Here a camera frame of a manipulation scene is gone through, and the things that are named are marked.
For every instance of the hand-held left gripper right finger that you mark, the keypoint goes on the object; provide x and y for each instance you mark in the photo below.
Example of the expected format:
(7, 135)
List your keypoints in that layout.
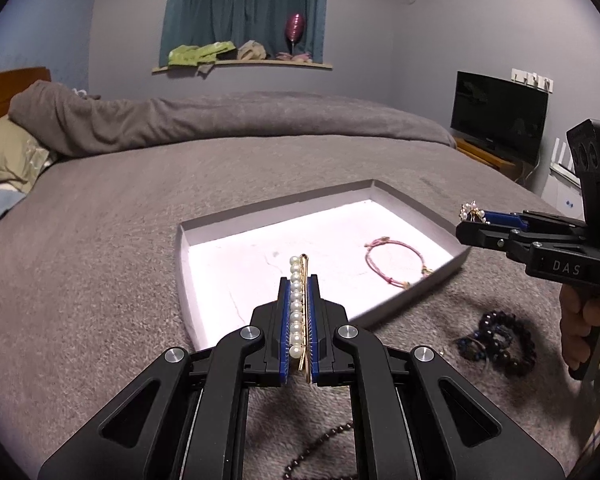
(314, 330)

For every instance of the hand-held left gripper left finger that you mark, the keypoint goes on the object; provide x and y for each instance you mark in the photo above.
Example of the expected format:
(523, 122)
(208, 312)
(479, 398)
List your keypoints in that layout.
(283, 330)

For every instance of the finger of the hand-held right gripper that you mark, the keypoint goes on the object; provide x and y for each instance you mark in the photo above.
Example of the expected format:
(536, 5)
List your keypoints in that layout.
(480, 234)
(500, 217)

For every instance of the gold pearl earring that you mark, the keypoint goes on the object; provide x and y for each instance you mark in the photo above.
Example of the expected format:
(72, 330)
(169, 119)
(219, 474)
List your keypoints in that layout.
(472, 212)

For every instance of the pearl gold hair clip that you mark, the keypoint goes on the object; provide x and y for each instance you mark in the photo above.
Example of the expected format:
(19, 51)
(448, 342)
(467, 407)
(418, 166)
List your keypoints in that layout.
(295, 310)

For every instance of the grey cardboard box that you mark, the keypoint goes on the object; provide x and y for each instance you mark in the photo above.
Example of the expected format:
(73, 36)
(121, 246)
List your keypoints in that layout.
(240, 265)

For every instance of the person's right hand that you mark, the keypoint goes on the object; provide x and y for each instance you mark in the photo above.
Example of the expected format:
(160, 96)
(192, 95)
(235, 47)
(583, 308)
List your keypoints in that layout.
(572, 325)

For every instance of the white appliance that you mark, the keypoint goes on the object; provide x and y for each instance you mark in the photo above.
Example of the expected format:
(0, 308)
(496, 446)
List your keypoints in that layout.
(562, 190)

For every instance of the wooden television stand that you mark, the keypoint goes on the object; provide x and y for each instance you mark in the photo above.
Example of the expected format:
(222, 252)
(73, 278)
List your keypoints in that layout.
(485, 155)

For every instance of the black television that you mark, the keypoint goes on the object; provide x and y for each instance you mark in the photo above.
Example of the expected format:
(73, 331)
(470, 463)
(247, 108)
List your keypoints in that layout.
(500, 115)

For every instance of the grey bed cover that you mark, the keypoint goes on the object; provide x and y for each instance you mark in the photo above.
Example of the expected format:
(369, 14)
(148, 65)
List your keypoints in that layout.
(105, 235)

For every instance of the grey duvet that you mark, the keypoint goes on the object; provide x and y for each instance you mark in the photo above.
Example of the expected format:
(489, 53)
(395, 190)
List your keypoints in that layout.
(205, 120)

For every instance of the pink small ornaments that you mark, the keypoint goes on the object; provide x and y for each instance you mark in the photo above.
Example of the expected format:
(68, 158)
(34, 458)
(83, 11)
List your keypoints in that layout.
(295, 57)

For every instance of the window sill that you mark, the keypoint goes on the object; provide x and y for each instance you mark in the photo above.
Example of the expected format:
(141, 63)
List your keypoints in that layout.
(260, 64)

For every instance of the grey hanging cloth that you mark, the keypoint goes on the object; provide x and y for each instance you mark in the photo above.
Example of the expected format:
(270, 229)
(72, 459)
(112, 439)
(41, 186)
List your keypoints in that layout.
(205, 68)

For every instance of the pink wine glass balloon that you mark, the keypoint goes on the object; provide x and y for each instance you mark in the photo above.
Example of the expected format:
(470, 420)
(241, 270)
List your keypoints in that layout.
(295, 27)

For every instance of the beige cloth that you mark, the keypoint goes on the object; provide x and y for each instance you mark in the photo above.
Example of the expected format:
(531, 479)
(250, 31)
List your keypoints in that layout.
(252, 51)

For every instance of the green cloth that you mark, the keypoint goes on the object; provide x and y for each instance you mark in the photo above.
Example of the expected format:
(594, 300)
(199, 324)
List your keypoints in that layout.
(195, 54)

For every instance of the green pillow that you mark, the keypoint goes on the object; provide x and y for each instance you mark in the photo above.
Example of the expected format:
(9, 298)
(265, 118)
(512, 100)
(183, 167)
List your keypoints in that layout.
(5, 155)

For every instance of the teal curtain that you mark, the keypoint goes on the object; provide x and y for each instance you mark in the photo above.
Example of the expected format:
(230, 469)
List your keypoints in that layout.
(240, 0)

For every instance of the wooden headboard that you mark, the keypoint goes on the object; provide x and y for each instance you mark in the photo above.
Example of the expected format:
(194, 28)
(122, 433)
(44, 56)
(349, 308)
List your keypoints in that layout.
(5, 90)

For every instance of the white wall hook rack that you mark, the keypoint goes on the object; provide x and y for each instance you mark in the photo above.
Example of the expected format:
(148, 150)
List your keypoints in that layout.
(532, 79)

